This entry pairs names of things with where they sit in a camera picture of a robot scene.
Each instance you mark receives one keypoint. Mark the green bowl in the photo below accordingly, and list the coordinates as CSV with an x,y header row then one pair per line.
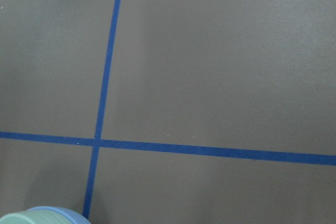
x,y
34,217

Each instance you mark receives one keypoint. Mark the blue bowl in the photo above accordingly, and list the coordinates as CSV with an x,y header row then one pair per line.
x,y
71,215

